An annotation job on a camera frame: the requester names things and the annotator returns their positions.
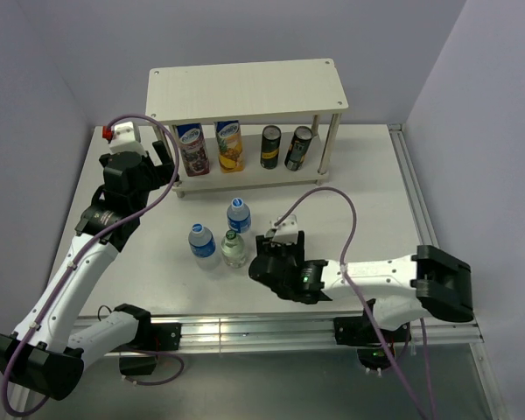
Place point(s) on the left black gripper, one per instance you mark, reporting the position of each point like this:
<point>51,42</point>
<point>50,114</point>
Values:
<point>164,173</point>

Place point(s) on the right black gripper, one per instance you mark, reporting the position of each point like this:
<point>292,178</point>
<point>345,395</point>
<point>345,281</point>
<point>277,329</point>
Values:
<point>264,245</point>

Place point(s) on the green-cap glass bottle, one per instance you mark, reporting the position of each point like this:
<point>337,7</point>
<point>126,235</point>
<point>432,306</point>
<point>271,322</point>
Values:
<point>233,249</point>

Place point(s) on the black Schweppes can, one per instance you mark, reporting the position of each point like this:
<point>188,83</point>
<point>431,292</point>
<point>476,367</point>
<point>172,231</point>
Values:
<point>270,147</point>
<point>299,145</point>

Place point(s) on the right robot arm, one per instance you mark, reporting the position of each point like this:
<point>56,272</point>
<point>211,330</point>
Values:
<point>385,286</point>

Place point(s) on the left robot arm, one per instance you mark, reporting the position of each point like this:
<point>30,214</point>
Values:
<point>42,354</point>

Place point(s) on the white two-tier shelf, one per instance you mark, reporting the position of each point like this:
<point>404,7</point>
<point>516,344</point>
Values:
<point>254,94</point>

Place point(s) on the grape juice carton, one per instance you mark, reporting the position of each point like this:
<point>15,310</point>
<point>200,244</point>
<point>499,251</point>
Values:
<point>193,149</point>

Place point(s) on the rear Pocari water bottle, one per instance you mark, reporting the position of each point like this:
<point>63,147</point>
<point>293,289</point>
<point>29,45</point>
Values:
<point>239,216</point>

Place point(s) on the pocari water bottle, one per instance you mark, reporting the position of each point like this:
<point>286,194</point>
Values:
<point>239,216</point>
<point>203,247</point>

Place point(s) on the pineapple juice carton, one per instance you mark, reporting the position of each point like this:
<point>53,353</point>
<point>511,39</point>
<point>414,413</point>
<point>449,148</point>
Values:
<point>230,151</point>

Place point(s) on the front Pocari water bottle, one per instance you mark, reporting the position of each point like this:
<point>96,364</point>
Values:
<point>203,247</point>

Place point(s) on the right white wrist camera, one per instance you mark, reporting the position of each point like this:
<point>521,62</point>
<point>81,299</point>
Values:
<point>283,230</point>

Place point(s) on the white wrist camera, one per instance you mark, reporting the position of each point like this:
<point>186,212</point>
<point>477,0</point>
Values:
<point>123,137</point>
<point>283,230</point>

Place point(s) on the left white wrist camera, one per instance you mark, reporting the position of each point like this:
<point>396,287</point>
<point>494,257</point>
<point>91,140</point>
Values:
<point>123,137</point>

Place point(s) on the aluminium front rail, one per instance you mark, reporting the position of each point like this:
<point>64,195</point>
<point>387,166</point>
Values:
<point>295,331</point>

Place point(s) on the aluminium rail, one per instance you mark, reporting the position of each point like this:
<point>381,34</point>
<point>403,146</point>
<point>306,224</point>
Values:
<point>420,210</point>
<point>295,331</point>

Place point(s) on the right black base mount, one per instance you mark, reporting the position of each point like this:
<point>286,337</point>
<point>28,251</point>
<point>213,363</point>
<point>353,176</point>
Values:
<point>358,332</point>

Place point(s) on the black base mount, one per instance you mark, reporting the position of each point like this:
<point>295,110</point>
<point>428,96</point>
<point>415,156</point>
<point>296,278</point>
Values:
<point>358,332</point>
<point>157,342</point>

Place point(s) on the aluminium right side rail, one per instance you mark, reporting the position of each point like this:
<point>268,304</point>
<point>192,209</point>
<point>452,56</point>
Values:
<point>420,210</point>

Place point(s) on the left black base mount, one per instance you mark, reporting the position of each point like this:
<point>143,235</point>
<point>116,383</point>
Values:
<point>157,342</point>

